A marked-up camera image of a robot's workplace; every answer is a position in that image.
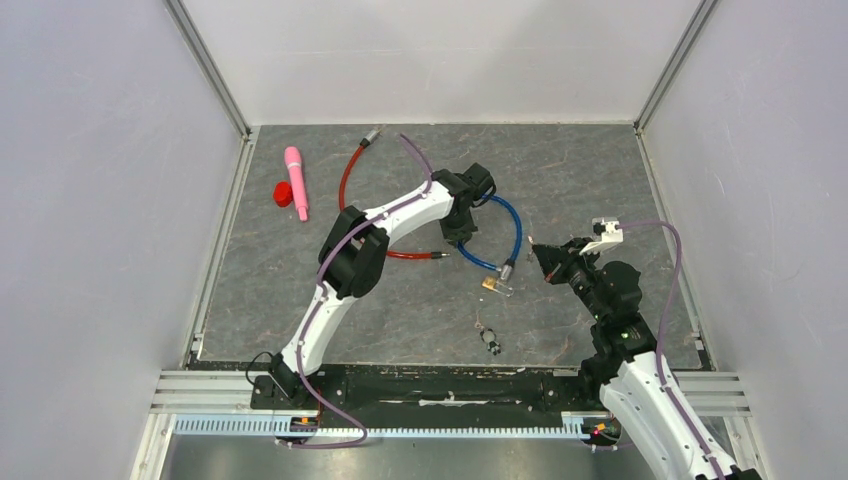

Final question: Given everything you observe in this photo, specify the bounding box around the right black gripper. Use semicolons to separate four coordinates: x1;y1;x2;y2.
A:
532;237;607;322

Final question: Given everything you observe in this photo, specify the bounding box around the blue cable lock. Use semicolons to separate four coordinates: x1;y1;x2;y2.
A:
456;194;525;284

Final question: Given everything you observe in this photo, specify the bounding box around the small black key bunch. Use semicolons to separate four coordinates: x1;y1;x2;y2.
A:
475;322;502;356

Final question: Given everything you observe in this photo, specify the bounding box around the red cable lock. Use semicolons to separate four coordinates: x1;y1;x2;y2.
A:
337;125;450;261

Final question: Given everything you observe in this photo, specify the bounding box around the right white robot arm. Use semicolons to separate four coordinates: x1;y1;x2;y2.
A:
532;238;760;479

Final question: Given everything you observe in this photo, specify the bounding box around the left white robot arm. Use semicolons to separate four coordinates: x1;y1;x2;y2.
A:
270;163;496;408

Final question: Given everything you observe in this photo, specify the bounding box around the brass padlock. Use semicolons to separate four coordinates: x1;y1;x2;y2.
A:
481;276;514;297

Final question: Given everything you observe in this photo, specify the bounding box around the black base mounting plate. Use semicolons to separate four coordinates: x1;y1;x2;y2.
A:
249;363;611;429

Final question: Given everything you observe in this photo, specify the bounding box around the red round cap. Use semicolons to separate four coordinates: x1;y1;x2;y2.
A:
272;181;294;208

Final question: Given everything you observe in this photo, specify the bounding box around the pink cylindrical tube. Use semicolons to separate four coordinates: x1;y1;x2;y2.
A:
284;146;309;222

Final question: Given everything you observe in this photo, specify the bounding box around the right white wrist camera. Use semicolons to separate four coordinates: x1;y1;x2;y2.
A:
580;217;624;256

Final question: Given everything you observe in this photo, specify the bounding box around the blue slotted cable duct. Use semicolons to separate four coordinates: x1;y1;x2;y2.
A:
173;414;590;440

